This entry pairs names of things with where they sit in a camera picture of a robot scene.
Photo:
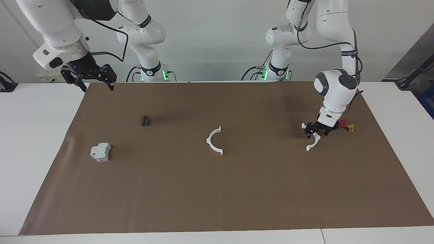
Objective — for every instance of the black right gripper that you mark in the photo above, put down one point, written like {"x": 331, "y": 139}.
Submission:
{"x": 84, "y": 69}

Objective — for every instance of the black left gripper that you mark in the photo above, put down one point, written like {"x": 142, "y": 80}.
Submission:
{"x": 318, "y": 127}

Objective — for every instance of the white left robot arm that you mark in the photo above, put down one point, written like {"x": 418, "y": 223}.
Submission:
{"x": 334, "y": 88}

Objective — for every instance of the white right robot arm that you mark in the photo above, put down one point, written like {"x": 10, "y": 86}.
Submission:
{"x": 51, "y": 20}

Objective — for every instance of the black cylindrical capacitor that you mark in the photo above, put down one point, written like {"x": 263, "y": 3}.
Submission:
{"x": 145, "y": 121}

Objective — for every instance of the white circuit breaker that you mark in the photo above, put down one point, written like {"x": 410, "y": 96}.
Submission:
{"x": 100, "y": 152}

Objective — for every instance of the black stand pole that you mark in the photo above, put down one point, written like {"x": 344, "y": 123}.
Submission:
{"x": 412, "y": 76}

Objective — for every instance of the blue crate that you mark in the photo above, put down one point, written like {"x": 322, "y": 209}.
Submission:
{"x": 428, "y": 101}

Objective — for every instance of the brown paper mat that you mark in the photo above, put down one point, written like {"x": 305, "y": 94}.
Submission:
{"x": 203, "y": 189}

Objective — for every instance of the white wall socket box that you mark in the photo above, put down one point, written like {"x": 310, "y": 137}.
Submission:
{"x": 42, "y": 77}

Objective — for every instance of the black clamp mount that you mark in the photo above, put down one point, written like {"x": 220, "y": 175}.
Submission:
{"x": 6, "y": 85}

